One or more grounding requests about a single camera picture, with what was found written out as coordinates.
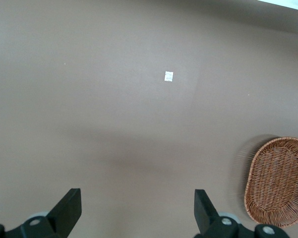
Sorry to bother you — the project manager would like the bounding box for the brown wicker basket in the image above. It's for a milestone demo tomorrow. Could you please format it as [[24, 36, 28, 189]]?
[[243, 136, 298, 229]]

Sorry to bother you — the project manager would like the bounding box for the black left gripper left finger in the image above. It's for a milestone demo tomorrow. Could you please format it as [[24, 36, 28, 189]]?
[[0, 188, 82, 238]]

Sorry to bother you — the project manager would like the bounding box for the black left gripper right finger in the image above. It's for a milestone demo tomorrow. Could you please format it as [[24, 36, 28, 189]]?
[[194, 189, 291, 238]]

